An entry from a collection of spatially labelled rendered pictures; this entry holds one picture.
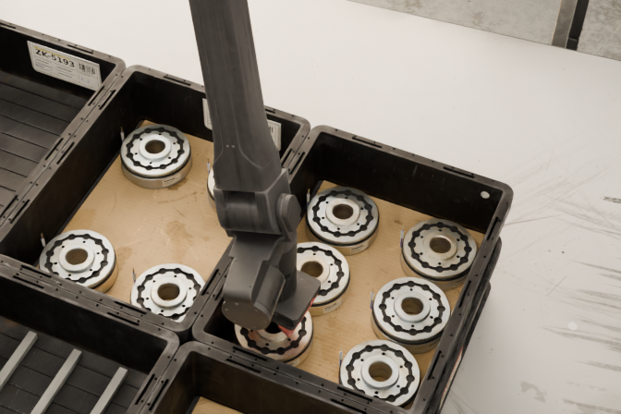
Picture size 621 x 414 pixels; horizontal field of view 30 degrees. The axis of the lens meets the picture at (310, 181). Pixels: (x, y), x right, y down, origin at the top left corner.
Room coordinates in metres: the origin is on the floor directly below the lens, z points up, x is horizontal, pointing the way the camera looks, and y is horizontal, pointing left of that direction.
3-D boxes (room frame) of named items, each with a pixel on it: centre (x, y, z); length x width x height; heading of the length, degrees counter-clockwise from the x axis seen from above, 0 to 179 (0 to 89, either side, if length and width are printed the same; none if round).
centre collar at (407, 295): (0.88, -0.14, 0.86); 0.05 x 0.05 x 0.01
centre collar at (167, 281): (0.89, 0.18, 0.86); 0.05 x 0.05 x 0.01
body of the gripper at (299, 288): (0.83, 0.04, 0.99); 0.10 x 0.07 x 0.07; 62
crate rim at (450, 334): (0.91, -0.07, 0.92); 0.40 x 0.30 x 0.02; 158
